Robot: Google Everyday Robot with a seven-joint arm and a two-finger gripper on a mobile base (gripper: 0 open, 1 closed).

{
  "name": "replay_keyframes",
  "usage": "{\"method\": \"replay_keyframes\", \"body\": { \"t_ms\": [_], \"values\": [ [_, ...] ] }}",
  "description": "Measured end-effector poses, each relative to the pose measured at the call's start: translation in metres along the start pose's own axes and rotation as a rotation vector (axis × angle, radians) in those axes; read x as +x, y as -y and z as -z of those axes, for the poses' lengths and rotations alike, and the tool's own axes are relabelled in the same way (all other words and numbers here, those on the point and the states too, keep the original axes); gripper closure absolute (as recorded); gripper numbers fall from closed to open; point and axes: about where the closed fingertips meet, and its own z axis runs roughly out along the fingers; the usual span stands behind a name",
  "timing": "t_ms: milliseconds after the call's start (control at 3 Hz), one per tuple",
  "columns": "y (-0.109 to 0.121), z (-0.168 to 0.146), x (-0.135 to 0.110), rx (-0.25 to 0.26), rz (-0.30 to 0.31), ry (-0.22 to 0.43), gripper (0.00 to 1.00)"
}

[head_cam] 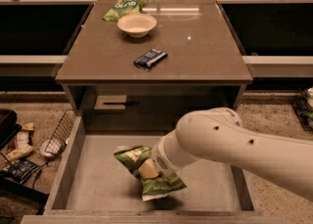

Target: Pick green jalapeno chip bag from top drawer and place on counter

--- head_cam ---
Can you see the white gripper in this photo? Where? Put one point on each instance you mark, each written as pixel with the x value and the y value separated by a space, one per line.
pixel 158 156

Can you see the green jalapeno chip bag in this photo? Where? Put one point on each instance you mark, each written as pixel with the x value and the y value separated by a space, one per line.
pixel 156 185

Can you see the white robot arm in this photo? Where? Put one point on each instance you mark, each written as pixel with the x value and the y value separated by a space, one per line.
pixel 218 135

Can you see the grey open drawer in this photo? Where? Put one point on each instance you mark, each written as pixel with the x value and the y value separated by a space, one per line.
pixel 92 187

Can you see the grey counter cabinet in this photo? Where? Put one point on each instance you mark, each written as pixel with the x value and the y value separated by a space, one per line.
pixel 189 61

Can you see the light green snack bag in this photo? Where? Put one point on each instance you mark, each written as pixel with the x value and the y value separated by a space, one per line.
pixel 123 8

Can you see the white round disc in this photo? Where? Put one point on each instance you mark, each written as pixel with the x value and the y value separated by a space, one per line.
pixel 50 148

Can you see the dark blue snack packet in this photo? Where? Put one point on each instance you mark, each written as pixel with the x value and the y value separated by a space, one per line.
pixel 150 58

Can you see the cream snack wrapper on floor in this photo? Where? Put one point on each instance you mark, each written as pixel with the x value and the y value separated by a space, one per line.
pixel 20 146

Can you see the dark blue packet on floor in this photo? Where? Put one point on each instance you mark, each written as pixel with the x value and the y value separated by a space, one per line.
pixel 19 170

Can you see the white paper bowl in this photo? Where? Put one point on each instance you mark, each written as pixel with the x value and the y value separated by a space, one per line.
pixel 137 25

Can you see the black bin left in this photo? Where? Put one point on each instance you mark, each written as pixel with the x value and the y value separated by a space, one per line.
pixel 8 126

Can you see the black wire basket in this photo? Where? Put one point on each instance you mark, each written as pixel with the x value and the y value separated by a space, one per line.
pixel 303 107
pixel 63 129

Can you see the black wire basket right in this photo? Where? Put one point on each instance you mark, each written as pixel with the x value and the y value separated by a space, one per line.
pixel 303 107

